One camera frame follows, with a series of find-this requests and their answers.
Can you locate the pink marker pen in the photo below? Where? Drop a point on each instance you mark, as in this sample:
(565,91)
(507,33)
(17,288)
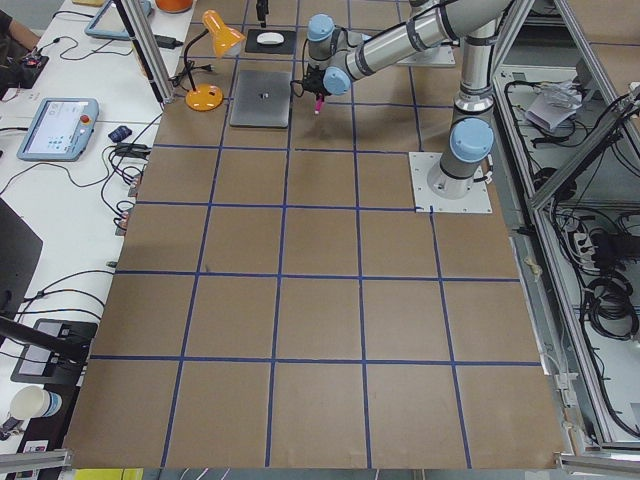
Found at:
(317,106)

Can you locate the white computer mouse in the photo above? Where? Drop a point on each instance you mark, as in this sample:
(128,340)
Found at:
(270,38)

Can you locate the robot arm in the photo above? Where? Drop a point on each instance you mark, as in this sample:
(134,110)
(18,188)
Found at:
(483,30)

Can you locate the black mousepad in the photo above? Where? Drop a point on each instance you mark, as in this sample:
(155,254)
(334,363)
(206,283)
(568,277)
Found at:
(286,48)

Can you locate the silver laptop notebook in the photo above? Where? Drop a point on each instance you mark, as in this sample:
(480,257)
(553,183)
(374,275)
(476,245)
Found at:
(261,99)

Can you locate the orange bucket with lid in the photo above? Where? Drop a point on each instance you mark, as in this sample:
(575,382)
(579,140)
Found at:
(174,6)

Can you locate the black power adapter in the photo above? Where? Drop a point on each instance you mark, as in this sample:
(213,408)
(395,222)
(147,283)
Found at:
(166,42)

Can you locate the teach pendant tablet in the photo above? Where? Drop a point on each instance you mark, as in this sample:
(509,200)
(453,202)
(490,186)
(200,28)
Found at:
(60,130)
(107,24)

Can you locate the dark blue small pouch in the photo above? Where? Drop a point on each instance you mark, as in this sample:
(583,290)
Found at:
(119,134)

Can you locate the crumpled white paper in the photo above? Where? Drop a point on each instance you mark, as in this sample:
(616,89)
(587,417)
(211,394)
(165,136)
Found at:
(555,103)

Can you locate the person in black shirt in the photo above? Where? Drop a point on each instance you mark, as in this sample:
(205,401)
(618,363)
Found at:
(17,43)

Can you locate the white power strip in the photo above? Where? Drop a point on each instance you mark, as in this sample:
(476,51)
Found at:
(582,247)

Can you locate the black monitor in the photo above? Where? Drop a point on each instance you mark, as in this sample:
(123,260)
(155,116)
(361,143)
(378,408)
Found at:
(20,253)

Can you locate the black device box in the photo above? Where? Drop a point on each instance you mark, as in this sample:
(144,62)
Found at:
(53,351)

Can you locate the white paper cup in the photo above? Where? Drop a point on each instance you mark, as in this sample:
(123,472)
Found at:
(34,402)

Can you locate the aluminium frame post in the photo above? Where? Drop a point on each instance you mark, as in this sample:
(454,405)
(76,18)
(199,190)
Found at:
(146,48)

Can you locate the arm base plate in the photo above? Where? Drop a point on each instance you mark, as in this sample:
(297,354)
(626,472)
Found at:
(441,56)
(435,192)

